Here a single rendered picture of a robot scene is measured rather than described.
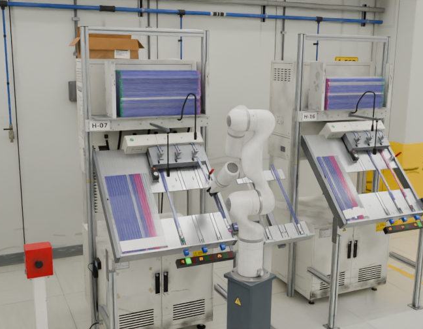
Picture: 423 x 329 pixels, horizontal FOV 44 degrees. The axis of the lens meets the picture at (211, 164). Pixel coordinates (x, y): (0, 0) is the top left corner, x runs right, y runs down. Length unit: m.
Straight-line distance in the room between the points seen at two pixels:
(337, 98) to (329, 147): 0.34
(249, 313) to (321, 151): 1.50
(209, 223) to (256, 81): 2.39
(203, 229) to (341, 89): 1.47
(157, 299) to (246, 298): 0.89
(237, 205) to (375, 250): 1.88
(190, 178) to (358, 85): 1.43
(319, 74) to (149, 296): 1.85
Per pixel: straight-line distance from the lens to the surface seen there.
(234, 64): 5.00
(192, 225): 2.96
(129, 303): 3.25
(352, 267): 3.99
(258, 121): 2.39
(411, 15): 5.63
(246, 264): 2.52
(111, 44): 3.39
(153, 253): 2.82
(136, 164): 3.12
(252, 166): 2.40
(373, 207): 3.61
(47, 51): 4.50
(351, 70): 4.05
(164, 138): 3.19
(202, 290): 3.39
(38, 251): 2.81
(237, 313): 2.62
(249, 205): 2.41
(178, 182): 3.11
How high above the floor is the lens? 1.74
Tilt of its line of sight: 12 degrees down
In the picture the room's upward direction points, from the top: 1 degrees clockwise
